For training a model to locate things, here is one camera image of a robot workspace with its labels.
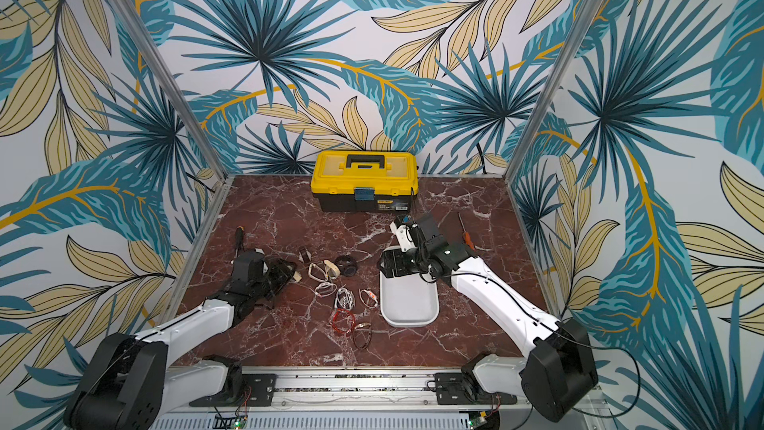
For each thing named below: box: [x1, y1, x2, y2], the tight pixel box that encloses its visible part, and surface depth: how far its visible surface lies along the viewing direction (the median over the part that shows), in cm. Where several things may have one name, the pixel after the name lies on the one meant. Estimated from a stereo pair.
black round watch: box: [334, 254, 359, 278], surface depth 95 cm
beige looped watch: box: [308, 258, 342, 283], surface depth 94 cm
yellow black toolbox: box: [310, 150, 419, 213], surface depth 100 cm
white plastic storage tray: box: [380, 245, 440, 328], surface depth 87 cm
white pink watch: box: [314, 282, 338, 298], surface depth 90 cm
